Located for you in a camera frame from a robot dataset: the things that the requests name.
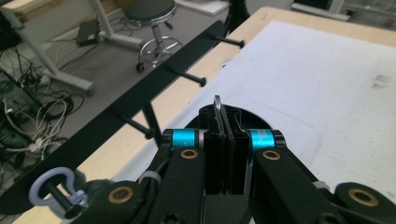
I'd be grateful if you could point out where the flat black box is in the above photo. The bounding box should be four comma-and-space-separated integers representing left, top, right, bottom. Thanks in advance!
76, 19, 102, 48

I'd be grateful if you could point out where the black computer tower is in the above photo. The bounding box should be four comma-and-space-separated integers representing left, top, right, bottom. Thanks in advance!
0, 69, 40, 125

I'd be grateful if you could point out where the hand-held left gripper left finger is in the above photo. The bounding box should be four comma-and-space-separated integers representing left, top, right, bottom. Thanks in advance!
162, 105, 226, 195

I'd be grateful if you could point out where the black metal frame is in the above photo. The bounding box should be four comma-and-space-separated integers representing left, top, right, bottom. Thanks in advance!
223, 0, 251, 33

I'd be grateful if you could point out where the tangle of cables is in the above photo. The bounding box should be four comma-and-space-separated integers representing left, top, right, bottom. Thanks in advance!
0, 46, 87, 164

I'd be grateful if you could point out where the white metal table leg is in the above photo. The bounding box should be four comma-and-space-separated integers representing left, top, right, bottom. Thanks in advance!
0, 3, 96, 96
88, 0, 148, 51

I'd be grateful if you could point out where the black round stool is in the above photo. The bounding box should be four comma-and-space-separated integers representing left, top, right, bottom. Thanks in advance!
123, 0, 184, 74

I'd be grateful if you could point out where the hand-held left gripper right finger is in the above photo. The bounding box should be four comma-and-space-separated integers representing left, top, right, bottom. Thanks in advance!
220, 105, 286, 196

